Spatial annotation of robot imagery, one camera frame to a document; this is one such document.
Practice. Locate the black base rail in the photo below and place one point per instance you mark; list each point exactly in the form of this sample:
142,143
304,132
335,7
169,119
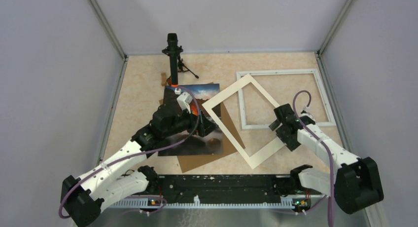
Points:
225,189

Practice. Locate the white picture frame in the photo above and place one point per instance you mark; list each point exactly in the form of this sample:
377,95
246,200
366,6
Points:
319,83

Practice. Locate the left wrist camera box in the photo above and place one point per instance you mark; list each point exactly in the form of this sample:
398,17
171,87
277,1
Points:
183,99

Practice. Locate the brown backing board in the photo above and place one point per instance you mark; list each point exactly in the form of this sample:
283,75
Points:
190,162

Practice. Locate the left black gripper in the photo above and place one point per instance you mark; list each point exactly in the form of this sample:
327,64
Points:
207,126

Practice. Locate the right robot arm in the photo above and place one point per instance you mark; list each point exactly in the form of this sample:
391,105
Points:
353,182

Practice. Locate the small wooden block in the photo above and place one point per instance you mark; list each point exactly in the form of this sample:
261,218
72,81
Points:
163,79

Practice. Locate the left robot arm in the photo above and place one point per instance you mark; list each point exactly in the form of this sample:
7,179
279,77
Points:
84,198

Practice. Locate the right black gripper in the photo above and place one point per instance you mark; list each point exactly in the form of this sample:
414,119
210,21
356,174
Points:
290,142

